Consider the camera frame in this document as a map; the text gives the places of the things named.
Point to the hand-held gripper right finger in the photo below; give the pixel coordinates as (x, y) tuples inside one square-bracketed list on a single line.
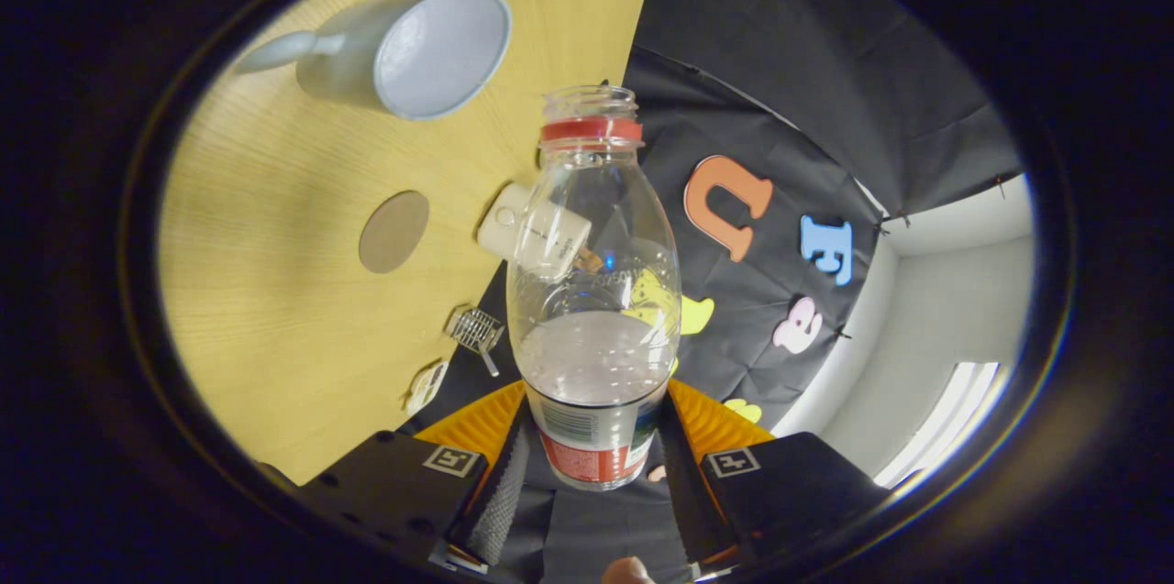
[(798, 483)]

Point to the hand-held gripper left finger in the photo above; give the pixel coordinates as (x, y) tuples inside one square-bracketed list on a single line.
[(404, 483)]

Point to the clear plastic juice bottle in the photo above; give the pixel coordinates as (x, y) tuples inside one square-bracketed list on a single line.
[(596, 355)]

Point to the round brown coaster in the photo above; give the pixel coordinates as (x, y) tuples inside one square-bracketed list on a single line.
[(394, 231)]

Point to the grey white cup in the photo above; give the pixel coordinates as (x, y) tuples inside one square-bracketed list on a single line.
[(440, 52)]

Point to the white divided dish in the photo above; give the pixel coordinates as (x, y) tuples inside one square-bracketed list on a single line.
[(427, 385)]

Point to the large ceiling light panel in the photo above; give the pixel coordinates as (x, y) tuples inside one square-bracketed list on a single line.
[(935, 428)]

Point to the wooden table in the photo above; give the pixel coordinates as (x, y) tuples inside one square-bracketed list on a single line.
[(275, 291)]

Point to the white toaster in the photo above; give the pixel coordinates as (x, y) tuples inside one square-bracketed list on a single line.
[(504, 226)]

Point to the bread slice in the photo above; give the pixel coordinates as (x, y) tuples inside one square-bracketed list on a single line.
[(589, 260)]

